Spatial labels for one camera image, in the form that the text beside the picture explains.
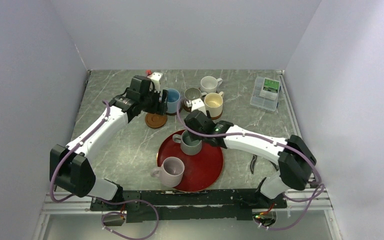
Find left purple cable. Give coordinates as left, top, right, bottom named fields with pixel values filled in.
left=49, top=99, right=160, bottom=240

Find grey-green mug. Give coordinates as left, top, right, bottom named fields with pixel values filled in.
left=172, top=130, right=203, bottom=156

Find red round tray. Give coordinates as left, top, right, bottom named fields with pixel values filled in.
left=156, top=130, right=224, bottom=193

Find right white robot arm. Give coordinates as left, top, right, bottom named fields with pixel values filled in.
left=183, top=110, right=319, bottom=208

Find white mug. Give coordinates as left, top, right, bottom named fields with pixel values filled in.
left=200, top=76, right=223, bottom=94

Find purple cable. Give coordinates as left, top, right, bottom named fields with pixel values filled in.
left=49, top=99, right=160, bottom=240
left=176, top=100, right=326, bottom=232

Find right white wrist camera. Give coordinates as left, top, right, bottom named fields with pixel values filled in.
left=190, top=98, right=207, bottom=116

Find grey ribbed mug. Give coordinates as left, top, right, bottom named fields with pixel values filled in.
left=182, top=87, right=204, bottom=112

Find brown coaster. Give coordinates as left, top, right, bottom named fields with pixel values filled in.
left=145, top=113, right=168, bottom=129
left=210, top=112, right=223, bottom=120

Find blue mug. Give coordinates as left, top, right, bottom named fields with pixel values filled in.
left=166, top=88, right=181, bottom=115

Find cream yellow mug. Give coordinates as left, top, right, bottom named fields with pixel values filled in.
left=204, top=91, right=224, bottom=116

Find clear plastic parts box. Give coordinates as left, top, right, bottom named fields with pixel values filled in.
left=250, top=76, right=281, bottom=112

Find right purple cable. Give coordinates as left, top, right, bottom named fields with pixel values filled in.
left=176, top=100, right=326, bottom=232

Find black handled pliers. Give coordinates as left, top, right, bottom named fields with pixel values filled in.
left=249, top=154, right=258, bottom=175

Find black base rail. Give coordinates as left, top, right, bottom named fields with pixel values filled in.
left=90, top=188, right=287, bottom=223

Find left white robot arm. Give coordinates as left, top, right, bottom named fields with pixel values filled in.
left=49, top=72, right=168, bottom=210

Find lilac mug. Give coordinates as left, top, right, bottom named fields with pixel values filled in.
left=150, top=156, right=185, bottom=188

